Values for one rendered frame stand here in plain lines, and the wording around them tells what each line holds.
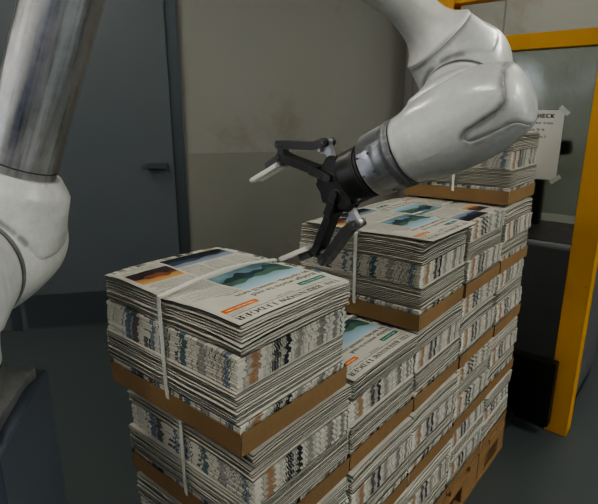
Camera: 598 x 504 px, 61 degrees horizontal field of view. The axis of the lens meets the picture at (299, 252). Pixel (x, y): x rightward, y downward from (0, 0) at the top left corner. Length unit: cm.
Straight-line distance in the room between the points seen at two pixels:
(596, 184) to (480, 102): 167
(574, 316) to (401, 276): 121
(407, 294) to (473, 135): 73
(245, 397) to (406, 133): 46
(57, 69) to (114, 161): 255
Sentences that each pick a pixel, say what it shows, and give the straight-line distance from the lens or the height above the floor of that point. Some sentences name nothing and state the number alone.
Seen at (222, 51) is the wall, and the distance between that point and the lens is 334.
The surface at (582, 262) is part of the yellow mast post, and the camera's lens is 228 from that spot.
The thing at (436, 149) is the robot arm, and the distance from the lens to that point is 60.
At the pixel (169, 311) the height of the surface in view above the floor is 103.
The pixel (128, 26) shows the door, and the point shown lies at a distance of 331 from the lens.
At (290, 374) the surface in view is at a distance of 88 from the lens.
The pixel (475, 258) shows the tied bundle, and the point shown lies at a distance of 155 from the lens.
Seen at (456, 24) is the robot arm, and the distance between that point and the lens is 72.
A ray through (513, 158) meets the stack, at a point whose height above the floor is 121.
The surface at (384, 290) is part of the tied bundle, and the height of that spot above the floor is 92.
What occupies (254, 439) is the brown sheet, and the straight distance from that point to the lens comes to 86.
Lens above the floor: 136
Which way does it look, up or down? 16 degrees down
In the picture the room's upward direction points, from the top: straight up
